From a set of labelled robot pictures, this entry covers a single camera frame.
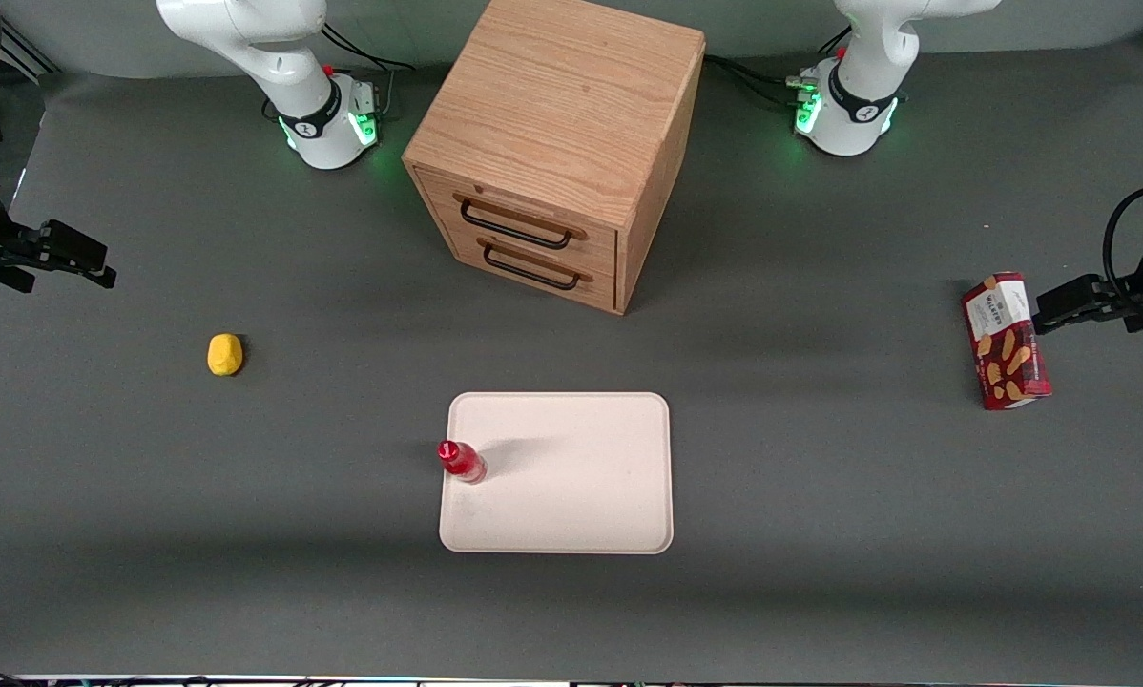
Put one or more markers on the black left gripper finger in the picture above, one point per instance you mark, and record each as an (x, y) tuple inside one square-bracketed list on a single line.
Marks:
[(1085, 290), (1058, 318)]

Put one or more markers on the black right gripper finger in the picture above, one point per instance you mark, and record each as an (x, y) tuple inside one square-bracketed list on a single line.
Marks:
[(75, 246), (99, 277)]

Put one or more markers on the red coke bottle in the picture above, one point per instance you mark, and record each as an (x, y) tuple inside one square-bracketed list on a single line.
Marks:
[(462, 462)]

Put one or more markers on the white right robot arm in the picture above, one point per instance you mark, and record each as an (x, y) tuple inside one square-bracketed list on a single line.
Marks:
[(247, 38)]

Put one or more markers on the beige rectangular tray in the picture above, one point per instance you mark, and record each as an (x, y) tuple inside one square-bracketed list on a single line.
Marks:
[(571, 477)]

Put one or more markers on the red cookie box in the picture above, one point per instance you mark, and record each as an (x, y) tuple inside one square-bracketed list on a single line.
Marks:
[(1007, 343)]

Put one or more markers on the yellow lemon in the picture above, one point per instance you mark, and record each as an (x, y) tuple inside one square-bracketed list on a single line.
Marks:
[(225, 355)]

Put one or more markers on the grey table mat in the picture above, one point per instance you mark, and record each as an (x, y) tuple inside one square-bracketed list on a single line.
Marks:
[(820, 477)]

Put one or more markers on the wooden drawer front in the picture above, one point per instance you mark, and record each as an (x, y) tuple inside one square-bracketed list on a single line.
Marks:
[(524, 202), (571, 286)]

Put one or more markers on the wooden drawer cabinet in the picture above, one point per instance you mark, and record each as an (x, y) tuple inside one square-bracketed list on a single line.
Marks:
[(562, 95)]

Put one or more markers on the aluminium frame rail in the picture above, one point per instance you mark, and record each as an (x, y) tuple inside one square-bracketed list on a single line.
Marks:
[(26, 50)]

